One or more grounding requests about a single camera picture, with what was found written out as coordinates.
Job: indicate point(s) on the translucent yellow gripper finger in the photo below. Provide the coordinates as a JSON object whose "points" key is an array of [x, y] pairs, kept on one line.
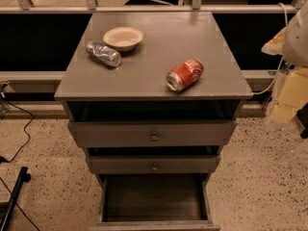
{"points": [[281, 114], [276, 45]]}

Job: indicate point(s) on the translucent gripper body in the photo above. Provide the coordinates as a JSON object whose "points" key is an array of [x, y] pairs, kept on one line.
{"points": [[297, 40]]}

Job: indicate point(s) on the red coke can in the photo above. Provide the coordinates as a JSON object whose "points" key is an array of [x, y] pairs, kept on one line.
{"points": [[184, 75]]}

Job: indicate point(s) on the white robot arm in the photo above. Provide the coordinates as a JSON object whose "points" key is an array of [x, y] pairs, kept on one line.
{"points": [[292, 44]]}

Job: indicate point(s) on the top grey drawer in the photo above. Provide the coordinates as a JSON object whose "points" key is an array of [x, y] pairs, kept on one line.
{"points": [[102, 134]]}

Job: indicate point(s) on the grey drawer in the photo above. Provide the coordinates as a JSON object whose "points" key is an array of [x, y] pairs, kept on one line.
{"points": [[152, 164], [102, 134], [154, 202]]}

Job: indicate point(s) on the grey drawer cabinet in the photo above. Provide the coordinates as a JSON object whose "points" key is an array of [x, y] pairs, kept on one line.
{"points": [[137, 92]]}

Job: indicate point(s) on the silver crushed can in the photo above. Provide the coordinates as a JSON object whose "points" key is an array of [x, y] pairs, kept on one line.
{"points": [[104, 53]]}

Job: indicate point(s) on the bottom grey drawer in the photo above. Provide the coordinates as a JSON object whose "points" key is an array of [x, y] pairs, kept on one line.
{"points": [[154, 202]]}

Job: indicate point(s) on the middle grey drawer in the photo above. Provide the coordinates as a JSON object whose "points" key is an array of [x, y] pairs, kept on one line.
{"points": [[152, 164]]}

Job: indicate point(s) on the white paper bowl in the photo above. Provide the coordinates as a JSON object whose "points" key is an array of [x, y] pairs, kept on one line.
{"points": [[123, 39]]}

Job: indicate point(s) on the black stand leg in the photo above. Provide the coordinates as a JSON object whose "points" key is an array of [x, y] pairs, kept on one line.
{"points": [[6, 208]]}

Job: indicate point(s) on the metal railing frame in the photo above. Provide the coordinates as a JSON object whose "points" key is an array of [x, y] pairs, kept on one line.
{"points": [[96, 4]]}

